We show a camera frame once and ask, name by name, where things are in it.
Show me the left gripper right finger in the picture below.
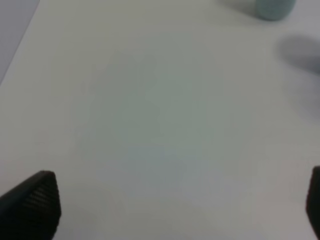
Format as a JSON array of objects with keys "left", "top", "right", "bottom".
[{"left": 305, "top": 166, "right": 320, "bottom": 240}]

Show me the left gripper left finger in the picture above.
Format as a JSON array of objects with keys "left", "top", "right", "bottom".
[{"left": 0, "top": 170, "right": 62, "bottom": 240}]

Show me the teal plastic cup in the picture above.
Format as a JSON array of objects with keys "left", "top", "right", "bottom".
[{"left": 255, "top": 0, "right": 297, "bottom": 21}]

